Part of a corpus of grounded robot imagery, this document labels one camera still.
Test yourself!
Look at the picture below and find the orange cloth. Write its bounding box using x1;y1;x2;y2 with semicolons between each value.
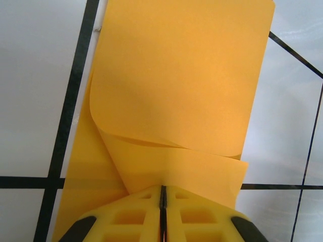
51;0;276;242

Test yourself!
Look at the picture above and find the white grid mat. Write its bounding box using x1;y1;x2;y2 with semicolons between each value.
0;0;323;242

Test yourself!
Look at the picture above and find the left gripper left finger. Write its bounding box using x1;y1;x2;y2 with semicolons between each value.
59;186;162;242

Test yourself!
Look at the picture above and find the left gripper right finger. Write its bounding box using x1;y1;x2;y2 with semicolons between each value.
164;186;268;242

